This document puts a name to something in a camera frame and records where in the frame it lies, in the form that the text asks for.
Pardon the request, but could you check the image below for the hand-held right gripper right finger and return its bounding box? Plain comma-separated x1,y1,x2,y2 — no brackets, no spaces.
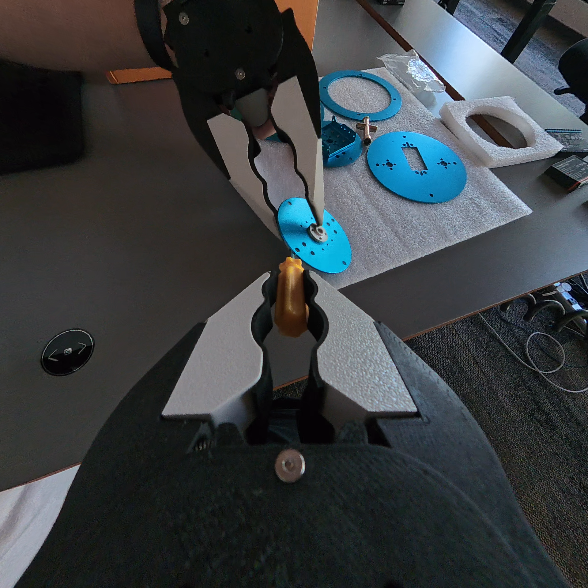
305,272,423,434

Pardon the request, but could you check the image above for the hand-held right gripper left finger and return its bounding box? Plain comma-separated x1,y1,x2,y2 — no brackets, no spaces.
162,272,278,434

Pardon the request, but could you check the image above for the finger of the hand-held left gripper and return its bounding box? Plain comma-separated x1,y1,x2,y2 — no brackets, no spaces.
207,111,287,241
269,76,327,227

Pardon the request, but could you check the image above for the yellow handled screwdriver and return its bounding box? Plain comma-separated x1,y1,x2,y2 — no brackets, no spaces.
273,258,312,339

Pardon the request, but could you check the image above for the small blue round plate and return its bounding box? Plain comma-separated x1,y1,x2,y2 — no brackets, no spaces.
276,196,354,275

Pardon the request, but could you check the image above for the grey desk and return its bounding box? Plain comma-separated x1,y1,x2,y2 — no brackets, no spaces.
0,0,588,493
363,0,588,125

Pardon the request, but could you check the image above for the round black desk grommet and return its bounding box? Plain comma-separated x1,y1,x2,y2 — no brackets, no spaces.
40,328,96,376

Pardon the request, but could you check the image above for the metal cross wrench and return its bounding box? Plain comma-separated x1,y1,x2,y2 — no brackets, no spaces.
356,116,378,149

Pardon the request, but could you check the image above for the orange cardboard box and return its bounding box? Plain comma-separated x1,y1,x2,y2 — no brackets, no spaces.
106,0,320,86

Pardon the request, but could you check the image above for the clear plastic bag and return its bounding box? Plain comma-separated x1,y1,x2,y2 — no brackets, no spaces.
379,51,447,93

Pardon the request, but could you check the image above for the white foam sheet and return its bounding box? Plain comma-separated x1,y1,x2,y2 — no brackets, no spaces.
250,66,534,291

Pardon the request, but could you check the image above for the large blue round plate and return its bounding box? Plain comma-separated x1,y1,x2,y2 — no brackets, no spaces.
366,132,468,205

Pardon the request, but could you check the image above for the brown wooden table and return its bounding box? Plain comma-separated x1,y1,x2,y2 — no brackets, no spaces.
501,0,558,67

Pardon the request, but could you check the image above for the white shirt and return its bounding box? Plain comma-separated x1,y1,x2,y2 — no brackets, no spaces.
0,464,81,588

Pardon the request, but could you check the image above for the black office chair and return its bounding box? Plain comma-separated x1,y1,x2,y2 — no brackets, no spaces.
554,37,588,98

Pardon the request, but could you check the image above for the blue disc with bracket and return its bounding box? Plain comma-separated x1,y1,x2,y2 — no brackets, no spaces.
317,118,362,170

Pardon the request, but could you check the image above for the blue metal ring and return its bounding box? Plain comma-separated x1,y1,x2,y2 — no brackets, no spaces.
318,71,403,123

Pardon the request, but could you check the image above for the white foam frame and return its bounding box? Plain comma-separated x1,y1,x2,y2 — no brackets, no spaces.
439,96,564,170

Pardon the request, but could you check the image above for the white floor cable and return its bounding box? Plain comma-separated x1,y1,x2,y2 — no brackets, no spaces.
478,308,588,396

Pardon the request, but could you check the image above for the black coiled cable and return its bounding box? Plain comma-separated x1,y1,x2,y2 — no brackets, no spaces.
524,279,588,336

